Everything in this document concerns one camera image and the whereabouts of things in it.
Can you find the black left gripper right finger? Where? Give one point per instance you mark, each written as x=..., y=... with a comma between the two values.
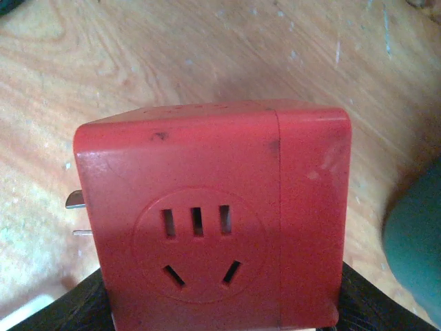
x=362, y=306

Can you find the red cube power socket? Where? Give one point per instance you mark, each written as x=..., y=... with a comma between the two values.
x=219, y=216

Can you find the teal plastic tray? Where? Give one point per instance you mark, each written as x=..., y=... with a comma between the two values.
x=411, y=241

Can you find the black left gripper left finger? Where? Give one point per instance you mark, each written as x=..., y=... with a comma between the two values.
x=85, y=307

